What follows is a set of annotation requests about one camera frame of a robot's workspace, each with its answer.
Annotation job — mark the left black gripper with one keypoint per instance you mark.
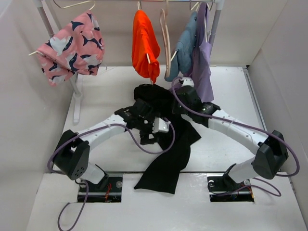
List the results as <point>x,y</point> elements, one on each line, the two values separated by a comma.
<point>144,136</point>

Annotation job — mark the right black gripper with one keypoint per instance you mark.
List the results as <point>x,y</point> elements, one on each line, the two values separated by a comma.
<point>175,107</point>

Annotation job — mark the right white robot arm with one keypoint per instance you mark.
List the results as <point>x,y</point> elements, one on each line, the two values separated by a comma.
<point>269,149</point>

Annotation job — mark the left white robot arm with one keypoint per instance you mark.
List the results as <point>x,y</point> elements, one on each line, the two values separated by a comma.
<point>74,148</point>

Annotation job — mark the empty pink wooden hanger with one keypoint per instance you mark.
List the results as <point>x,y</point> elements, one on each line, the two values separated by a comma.
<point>166,39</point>

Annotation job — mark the wooden hanger under blue shorts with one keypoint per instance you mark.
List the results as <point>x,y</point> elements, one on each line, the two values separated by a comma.
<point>193,8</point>

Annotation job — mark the wooden hanger under lilac shirt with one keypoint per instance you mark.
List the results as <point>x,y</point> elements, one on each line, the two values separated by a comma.
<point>207,24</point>

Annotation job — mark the wooden hanger under orange shorts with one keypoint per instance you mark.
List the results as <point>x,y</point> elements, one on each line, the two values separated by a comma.
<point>147,55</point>

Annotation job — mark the wooden hanger under pink shorts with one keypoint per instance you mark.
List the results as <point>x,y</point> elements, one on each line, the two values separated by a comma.
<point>40,8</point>

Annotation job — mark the lilac purple shirt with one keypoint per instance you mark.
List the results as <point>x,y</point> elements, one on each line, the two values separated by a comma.
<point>201,58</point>

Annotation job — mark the blue-grey shorts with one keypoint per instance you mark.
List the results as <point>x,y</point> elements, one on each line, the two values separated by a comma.
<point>185,46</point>

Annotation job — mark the orange shorts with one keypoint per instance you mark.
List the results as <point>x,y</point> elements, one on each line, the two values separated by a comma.
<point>144,41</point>

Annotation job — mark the pink bird-print shorts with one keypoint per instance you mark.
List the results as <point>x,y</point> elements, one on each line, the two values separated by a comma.
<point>78,48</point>

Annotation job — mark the grey metal clothes rack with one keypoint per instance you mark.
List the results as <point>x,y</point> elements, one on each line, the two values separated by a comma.
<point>78,82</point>

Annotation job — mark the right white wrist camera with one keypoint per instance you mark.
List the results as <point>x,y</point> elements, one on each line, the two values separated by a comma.
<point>186,81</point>

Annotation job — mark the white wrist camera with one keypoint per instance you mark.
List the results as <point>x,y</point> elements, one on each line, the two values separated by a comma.
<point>186,81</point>
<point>160,125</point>

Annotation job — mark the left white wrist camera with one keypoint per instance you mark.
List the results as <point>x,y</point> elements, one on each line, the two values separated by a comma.
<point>160,125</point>

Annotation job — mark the aluminium rail right side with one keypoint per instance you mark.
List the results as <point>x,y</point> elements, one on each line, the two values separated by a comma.
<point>254,99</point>

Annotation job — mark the aluminium rail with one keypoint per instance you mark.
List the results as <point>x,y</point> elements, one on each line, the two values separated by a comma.
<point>141,172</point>
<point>254,99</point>

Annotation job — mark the aluminium rail front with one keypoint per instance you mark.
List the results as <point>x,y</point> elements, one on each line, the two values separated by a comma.
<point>141,172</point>

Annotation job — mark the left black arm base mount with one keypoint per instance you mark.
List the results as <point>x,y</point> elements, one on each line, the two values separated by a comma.
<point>111,193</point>

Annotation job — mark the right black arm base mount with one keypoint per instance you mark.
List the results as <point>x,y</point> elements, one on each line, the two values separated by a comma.
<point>222,189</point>

